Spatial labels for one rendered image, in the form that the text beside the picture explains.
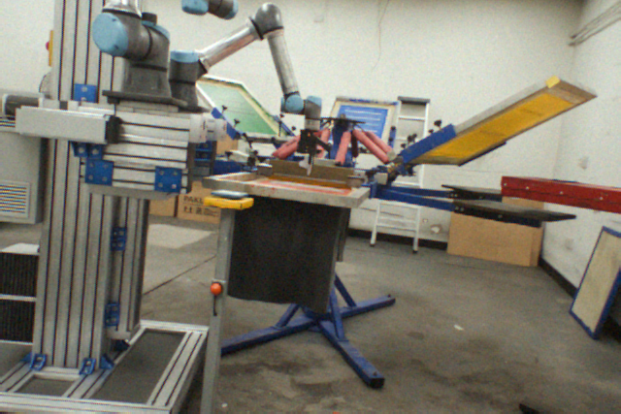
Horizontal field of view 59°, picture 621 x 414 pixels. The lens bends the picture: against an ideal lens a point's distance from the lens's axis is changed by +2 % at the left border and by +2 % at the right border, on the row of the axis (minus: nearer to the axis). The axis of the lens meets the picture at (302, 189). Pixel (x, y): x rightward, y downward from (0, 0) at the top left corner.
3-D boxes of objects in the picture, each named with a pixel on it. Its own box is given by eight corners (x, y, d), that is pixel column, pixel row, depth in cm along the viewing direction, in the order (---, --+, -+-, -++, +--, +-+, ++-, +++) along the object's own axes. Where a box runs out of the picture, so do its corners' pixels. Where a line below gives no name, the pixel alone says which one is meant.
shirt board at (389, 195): (575, 231, 263) (577, 214, 262) (547, 237, 233) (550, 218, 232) (353, 190, 351) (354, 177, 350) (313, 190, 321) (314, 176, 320)
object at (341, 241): (329, 313, 205) (342, 204, 200) (319, 311, 205) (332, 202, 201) (344, 283, 249) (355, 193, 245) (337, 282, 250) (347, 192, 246)
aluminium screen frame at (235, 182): (356, 208, 188) (358, 198, 188) (201, 187, 200) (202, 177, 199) (374, 191, 265) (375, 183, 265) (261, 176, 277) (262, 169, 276)
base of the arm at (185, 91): (157, 101, 223) (159, 77, 222) (167, 103, 238) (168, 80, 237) (194, 105, 223) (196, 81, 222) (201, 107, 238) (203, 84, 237)
